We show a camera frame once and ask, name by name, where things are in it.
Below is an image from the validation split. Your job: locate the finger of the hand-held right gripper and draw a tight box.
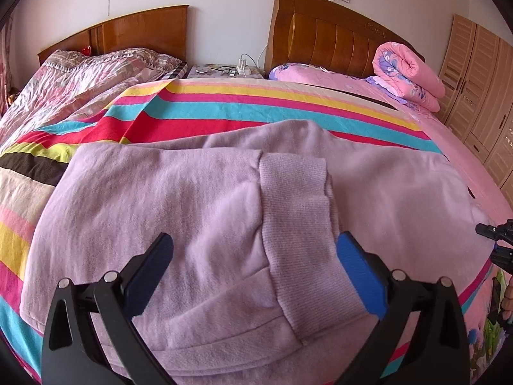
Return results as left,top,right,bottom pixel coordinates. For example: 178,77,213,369
475,219,513,246
491,246,513,269

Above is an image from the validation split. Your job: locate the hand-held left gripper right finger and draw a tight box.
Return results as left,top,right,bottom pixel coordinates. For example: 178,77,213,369
336,230,470,385

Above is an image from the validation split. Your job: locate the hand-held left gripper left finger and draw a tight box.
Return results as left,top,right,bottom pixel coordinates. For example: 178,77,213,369
41,232,177,385

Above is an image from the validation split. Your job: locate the lilac sweatshirt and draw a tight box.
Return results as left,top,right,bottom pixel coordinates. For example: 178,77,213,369
19,119,501,385

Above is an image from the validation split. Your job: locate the person's right hand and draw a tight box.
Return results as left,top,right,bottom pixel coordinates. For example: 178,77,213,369
502,275,513,323

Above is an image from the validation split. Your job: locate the light wooden wardrobe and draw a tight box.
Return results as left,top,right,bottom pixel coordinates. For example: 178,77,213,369
437,13,513,189

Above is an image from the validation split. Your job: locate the rolled pink quilt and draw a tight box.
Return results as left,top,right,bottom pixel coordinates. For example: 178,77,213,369
364,41,446,113

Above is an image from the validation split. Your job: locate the striped colourful blanket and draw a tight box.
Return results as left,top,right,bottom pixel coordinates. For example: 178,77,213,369
0,77,498,385

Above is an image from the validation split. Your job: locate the plaid bed sheet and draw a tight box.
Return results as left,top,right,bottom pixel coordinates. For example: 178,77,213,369
164,61,189,81

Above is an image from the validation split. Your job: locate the nightstand with floral cover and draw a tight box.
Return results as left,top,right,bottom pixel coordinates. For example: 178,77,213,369
188,63,266,81

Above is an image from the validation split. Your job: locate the pink floral quilt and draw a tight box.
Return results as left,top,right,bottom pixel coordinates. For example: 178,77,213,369
0,48,188,145

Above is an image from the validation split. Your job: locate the panelled wooden bed headboard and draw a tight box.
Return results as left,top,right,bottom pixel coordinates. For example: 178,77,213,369
265,0,426,77

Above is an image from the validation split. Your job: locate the plain wooden bed headboard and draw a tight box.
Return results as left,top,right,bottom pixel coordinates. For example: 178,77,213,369
37,5,190,67

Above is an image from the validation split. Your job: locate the pink floral curtain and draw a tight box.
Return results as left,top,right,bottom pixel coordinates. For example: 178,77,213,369
0,16,14,117

